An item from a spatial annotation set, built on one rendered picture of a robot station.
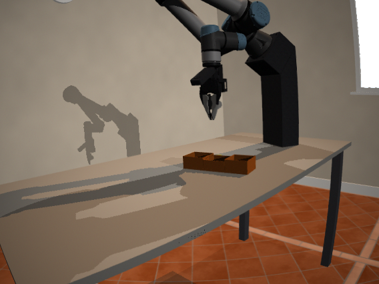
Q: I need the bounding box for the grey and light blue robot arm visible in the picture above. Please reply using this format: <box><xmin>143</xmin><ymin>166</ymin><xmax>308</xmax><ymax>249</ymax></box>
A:
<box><xmin>155</xmin><ymin>0</ymin><xmax>272</xmax><ymax>85</ymax></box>

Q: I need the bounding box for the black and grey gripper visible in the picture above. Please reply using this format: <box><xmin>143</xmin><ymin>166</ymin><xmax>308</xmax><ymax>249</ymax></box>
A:
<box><xmin>200</xmin><ymin>62</ymin><xmax>228</xmax><ymax>120</ymax></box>

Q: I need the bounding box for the orange rack of bins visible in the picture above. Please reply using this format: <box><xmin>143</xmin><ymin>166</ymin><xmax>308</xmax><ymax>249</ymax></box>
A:
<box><xmin>183</xmin><ymin>152</ymin><xmax>255</xmax><ymax>175</ymax></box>

